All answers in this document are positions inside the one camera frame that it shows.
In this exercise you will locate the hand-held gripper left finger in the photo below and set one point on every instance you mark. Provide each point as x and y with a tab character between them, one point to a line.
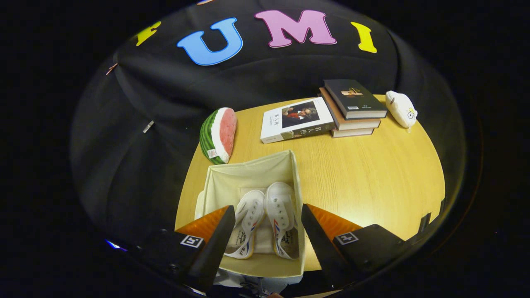
213	254

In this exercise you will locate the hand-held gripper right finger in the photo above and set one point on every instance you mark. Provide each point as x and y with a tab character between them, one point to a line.
321	248

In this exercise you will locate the white canvas shoe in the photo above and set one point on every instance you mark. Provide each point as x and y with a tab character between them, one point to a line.
250	211
281	203

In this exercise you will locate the cream fabric storage box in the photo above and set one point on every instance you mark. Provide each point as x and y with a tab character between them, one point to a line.
248	174

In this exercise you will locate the computer monitor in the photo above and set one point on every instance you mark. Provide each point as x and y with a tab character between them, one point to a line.
114	245

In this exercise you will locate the thin pale book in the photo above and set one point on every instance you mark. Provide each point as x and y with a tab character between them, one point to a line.
352	133

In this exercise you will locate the watermelon slice plush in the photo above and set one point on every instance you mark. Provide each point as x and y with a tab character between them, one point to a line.
225	132

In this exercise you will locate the brown cover book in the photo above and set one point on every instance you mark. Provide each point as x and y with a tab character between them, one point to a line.
356	123

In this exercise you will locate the white portrait cover book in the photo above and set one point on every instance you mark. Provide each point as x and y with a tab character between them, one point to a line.
275	120

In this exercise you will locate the small silver clip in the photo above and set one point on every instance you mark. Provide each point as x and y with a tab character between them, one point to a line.
148	126

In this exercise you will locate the white plush toy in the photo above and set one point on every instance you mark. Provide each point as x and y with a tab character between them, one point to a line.
399	107

